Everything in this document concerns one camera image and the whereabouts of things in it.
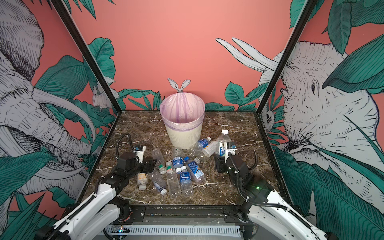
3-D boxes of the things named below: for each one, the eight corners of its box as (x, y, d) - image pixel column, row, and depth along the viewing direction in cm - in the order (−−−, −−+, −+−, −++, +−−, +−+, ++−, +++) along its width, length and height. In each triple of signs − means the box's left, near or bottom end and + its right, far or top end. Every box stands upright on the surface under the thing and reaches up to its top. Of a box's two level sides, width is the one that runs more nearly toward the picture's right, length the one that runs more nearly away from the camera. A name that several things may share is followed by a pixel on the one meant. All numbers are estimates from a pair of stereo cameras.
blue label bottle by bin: (195, 155, 97) (195, 151, 93) (190, 149, 100) (190, 145, 95) (213, 143, 103) (213, 139, 99) (208, 138, 105) (208, 134, 101)
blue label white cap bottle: (173, 170, 91) (172, 166, 87) (175, 151, 100) (174, 146, 95) (183, 170, 91) (182, 166, 87) (184, 151, 100) (183, 146, 95)
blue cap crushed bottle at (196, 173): (194, 186, 85) (194, 182, 80) (186, 165, 93) (185, 161, 88) (207, 181, 87) (207, 177, 82) (198, 161, 95) (198, 156, 90)
